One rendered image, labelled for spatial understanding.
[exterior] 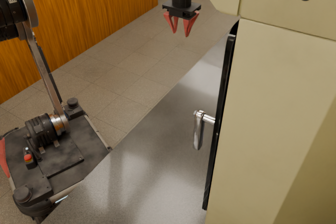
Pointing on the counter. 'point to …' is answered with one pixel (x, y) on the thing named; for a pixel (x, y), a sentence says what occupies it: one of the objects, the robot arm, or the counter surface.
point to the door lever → (198, 133)
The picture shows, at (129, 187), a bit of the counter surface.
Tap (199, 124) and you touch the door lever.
